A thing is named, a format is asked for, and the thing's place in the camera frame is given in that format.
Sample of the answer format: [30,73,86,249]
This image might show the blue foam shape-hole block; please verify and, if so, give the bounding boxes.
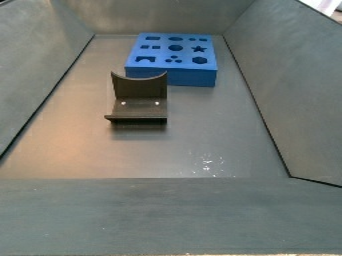
[124,32,218,87]

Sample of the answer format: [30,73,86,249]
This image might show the dark brown curved fixture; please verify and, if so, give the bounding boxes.
[104,73,168,122]

